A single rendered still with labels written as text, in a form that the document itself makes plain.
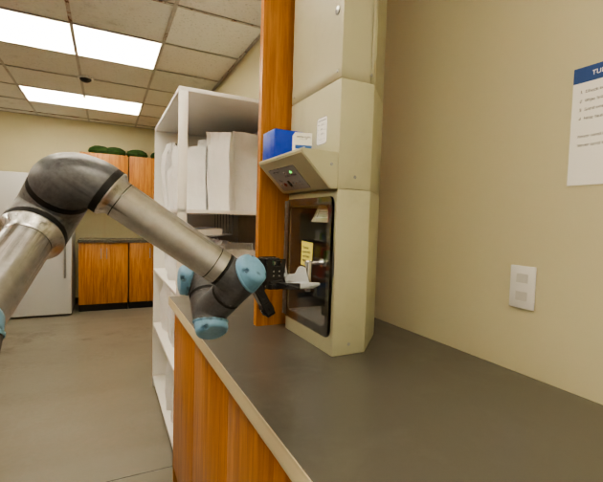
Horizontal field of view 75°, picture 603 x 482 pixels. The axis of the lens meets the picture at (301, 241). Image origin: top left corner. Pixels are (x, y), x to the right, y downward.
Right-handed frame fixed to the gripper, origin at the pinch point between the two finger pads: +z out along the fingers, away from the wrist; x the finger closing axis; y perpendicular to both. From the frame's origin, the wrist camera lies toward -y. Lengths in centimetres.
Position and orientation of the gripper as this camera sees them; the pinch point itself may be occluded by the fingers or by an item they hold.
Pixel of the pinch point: (307, 282)
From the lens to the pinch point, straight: 111.7
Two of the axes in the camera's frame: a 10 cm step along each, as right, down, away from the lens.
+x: -4.5, -0.6, 8.9
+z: 8.9, 0.0, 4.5
